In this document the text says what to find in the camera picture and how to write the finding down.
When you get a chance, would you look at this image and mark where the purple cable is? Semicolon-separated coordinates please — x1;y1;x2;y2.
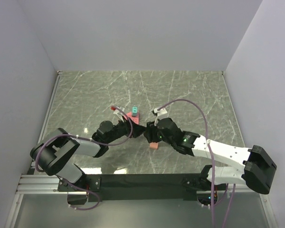
34;106;133;211
156;99;237;228

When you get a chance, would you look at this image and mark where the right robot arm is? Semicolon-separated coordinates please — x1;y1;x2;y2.
144;118;277;195

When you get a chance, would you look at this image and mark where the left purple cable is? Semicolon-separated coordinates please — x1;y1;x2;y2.
34;106;133;211

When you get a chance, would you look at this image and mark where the pink triangular power strip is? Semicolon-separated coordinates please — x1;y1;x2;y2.
123;112;139;124

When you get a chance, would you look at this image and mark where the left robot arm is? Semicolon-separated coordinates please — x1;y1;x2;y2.
30;120;146;191

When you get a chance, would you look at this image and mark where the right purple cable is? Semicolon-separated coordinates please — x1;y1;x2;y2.
156;99;237;228

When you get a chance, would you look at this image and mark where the teal USB charger plug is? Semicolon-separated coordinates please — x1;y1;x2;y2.
132;106;138;117

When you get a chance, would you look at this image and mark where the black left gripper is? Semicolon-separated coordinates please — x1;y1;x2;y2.
105;116;146;144

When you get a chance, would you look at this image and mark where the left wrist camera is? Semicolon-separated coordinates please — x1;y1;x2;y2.
110;105;127;122

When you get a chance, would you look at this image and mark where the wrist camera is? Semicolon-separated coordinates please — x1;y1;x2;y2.
110;105;127;122
152;108;168;126

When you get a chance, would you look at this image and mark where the pink USB charger plug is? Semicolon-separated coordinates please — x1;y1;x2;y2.
149;142;159;150

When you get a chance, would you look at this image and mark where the black base bar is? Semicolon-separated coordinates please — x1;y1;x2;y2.
58;173;211;205

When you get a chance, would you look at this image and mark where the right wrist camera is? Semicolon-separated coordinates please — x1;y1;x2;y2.
152;108;168;126

